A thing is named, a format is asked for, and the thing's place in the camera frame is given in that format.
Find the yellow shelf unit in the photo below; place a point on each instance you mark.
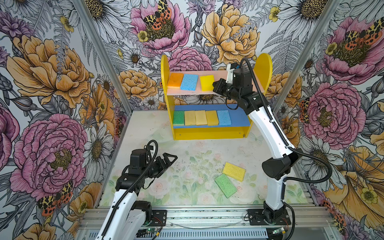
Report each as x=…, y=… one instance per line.
x=241, y=124

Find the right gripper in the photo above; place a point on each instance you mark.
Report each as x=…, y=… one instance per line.
x=219, y=89

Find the light yellow sponge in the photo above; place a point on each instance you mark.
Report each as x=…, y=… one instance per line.
x=201, y=118

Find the aluminium front rail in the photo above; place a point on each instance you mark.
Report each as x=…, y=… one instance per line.
x=308, y=222

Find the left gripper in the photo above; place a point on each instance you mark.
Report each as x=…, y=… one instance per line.
x=162, y=169

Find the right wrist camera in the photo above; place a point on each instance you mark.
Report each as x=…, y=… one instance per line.
x=239, y=77

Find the golden yellow sponge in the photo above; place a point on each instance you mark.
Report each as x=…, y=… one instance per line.
x=212, y=118

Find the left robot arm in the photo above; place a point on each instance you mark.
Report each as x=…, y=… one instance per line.
x=127, y=214

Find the blue sponge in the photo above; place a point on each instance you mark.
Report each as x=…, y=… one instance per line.
x=224, y=118
x=189, y=82

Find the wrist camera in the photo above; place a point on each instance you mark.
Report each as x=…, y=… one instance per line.
x=239, y=77
x=138, y=161

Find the pale yellow sponge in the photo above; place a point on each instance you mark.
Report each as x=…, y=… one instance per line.
x=190, y=118

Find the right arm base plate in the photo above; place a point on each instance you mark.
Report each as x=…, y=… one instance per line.
x=261, y=217

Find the lime yellow sponge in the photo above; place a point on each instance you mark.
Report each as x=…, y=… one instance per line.
x=234, y=172

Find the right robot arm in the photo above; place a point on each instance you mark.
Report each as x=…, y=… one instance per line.
x=283, y=158

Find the orange sponge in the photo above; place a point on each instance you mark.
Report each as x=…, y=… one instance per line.
x=175, y=80

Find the dark green scrub sponge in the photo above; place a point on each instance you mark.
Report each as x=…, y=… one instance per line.
x=179, y=118

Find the bright yellow square sponge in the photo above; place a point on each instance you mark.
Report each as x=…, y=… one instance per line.
x=207, y=83

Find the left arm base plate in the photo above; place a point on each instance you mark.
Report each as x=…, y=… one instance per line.
x=156, y=218

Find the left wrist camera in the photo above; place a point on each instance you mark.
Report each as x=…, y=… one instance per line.
x=138, y=161

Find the light green sponge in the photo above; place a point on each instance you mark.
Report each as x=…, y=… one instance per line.
x=225, y=185

